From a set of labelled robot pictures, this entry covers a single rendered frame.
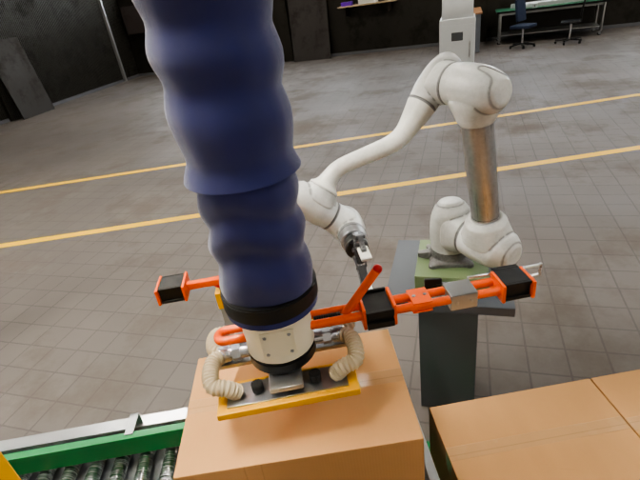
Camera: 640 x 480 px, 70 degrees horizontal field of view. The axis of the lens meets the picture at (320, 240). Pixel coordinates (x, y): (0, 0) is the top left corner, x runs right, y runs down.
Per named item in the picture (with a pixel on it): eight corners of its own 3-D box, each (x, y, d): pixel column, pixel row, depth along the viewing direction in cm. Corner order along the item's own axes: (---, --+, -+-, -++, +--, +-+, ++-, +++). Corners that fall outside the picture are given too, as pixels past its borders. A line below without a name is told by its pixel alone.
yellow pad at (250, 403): (217, 422, 105) (212, 408, 103) (220, 390, 114) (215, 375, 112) (361, 394, 107) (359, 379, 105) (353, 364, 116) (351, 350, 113)
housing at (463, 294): (450, 311, 113) (451, 297, 111) (441, 296, 119) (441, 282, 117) (478, 307, 113) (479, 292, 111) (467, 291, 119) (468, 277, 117)
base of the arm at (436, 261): (416, 247, 206) (416, 236, 203) (468, 244, 202) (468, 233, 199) (419, 270, 191) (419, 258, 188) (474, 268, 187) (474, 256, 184)
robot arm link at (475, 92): (484, 240, 187) (530, 262, 170) (455, 260, 182) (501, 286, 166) (467, 51, 144) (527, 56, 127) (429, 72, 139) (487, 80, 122)
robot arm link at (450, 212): (449, 231, 202) (450, 187, 191) (481, 248, 188) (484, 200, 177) (421, 245, 196) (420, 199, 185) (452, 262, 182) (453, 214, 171)
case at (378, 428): (213, 566, 126) (171, 478, 107) (228, 441, 161) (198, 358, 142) (427, 531, 127) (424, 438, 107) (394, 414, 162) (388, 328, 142)
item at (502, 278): (502, 304, 113) (504, 288, 110) (489, 287, 119) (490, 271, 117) (534, 297, 113) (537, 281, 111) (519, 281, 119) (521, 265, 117)
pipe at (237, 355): (214, 405, 105) (209, 388, 103) (221, 334, 127) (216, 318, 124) (358, 377, 107) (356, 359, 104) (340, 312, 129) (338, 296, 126)
